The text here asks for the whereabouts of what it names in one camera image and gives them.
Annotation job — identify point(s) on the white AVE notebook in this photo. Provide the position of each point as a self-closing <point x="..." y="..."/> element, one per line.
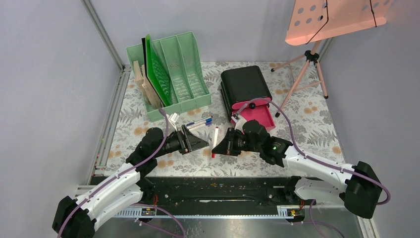
<point x="146" y="44"/>

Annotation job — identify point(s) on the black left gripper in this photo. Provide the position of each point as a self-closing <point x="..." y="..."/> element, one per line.
<point x="188" y="142"/>

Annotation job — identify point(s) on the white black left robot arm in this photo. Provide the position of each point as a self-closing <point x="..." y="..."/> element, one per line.
<point x="82" y="216"/>

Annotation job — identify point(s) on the green 104-storey treehouse book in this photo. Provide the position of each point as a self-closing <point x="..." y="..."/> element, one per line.
<point x="139" y="79"/>

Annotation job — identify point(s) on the pink music stand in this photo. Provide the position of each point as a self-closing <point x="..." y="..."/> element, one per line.
<point x="317" y="21"/>

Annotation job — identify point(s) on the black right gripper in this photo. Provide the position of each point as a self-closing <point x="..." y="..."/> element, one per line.
<point x="227" y="146"/>

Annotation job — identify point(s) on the red capped marker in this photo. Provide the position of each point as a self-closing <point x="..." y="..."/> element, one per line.
<point x="215" y="138"/>

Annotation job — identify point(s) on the purple 52-storey treehouse book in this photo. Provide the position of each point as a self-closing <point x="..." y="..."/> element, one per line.
<point x="152" y="95"/>

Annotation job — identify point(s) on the white marker pen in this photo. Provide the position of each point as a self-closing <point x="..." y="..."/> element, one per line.
<point x="199" y="125"/>

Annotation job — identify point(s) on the blue capped marker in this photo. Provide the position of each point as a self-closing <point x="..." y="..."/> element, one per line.
<point x="197" y="123"/>

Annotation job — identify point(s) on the green transparent plastic folder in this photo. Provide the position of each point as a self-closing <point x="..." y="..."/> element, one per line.
<point x="162" y="76"/>

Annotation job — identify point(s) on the mint green file organizer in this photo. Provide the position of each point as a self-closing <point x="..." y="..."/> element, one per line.
<point x="180" y="57"/>

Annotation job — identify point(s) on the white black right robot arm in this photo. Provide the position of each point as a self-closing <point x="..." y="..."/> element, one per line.
<point x="357" y="187"/>

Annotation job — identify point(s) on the floral table mat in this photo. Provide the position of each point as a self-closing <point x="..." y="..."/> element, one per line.
<point x="307" y="119"/>

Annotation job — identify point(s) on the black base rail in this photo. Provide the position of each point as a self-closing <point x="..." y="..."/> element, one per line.
<point x="188" y="197"/>

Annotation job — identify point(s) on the black pink drawer unit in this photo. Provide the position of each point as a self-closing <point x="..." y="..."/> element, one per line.
<point x="240" y="85"/>

